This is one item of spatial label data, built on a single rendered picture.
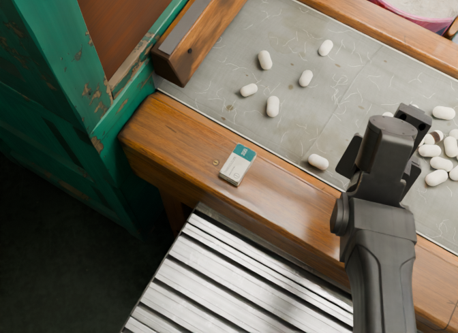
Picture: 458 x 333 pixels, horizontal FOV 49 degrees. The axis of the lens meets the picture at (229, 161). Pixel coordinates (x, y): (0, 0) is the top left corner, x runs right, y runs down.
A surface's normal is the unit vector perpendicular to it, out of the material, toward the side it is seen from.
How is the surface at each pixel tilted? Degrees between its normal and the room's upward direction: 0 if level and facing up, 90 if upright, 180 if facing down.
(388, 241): 30
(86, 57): 90
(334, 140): 0
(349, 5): 0
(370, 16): 0
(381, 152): 48
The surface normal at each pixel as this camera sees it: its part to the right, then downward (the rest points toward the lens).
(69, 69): 0.86, 0.49
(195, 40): 0.80, 0.30
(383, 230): 0.14, -0.76
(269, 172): 0.03, -0.36
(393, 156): -0.14, 0.43
